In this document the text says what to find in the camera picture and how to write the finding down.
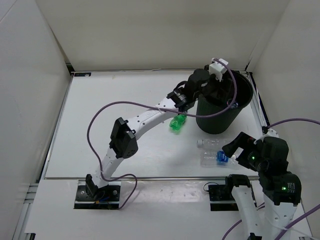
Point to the dark green plastic bin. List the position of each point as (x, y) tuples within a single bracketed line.
[(219, 124)]

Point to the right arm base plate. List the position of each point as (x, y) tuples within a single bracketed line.
[(220, 196)]

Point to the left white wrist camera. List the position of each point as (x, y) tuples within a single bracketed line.
[(218, 68)]

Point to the clear unlabelled plastic bottle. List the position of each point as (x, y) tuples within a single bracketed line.
[(212, 144)]

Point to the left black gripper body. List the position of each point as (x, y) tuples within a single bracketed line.
[(212, 87)]

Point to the clear Aquafina bottle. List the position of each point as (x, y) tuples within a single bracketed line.
[(215, 159)]

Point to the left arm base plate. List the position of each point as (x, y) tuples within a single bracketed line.
[(106, 199)]

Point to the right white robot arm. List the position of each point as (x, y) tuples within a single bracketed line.
[(281, 189)]

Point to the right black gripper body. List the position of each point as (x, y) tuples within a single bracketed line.
[(261, 162)]

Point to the green plastic bottle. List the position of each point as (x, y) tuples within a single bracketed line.
[(177, 122)]

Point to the blue label bottle white cap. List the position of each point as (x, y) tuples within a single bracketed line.
[(233, 105)]

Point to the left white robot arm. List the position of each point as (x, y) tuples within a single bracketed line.
[(126, 132)]

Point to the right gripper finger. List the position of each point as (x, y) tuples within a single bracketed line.
[(242, 141), (248, 158)]

